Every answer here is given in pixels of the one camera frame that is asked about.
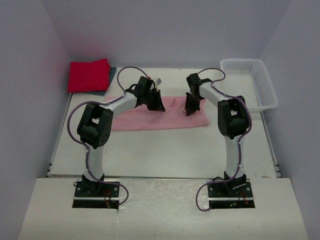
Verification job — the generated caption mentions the pink t shirt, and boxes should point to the pink t shirt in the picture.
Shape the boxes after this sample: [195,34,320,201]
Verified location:
[111,96,209,132]

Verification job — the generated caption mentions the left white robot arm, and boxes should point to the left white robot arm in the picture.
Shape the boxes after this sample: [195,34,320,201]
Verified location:
[77,76,165,191]

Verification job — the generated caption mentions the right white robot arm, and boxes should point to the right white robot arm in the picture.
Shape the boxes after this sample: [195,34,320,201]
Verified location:
[184,73,252,189]

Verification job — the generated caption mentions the folded teal t shirt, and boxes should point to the folded teal t shirt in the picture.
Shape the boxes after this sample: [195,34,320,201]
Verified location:
[90,67,117,96]

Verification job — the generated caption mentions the white plastic basket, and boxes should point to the white plastic basket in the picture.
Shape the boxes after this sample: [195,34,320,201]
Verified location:
[218,58,279,112]

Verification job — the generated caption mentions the folded red t shirt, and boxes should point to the folded red t shirt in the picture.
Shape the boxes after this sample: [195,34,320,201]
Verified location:
[67,58,111,94]

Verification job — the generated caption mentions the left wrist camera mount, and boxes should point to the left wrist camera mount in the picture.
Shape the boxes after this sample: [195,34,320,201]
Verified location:
[152,77,162,86]

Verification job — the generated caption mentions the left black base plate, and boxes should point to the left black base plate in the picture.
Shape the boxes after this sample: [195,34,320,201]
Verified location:
[72,181,120,210]

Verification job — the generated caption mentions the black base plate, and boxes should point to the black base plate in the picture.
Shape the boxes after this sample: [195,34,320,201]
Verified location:
[72,181,120,210]
[207,174,255,210]

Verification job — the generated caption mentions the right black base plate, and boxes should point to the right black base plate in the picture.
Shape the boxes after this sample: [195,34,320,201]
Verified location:
[207,174,255,210]

